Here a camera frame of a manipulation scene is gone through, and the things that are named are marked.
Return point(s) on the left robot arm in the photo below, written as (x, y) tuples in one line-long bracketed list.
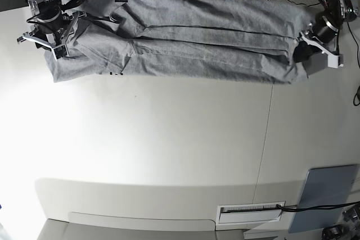
[(343, 10)]

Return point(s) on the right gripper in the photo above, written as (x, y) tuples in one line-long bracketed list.
[(54, 30)]

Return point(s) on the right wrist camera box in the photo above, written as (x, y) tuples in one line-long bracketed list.
[(60, 51)]

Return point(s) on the grey-blue flat panel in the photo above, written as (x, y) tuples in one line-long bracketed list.
[(323, 186)]

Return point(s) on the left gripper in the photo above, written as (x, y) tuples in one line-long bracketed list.
[(317, 40)]

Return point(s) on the grey T-shirt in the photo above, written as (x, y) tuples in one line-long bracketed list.
[(236, 40)]

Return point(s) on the black device bottom right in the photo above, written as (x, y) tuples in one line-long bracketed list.
[(333, 233)]

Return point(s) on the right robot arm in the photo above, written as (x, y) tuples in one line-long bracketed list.
[(46, 9)]

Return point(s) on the white table cable grommet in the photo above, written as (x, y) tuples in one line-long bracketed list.
[(246, 214)]

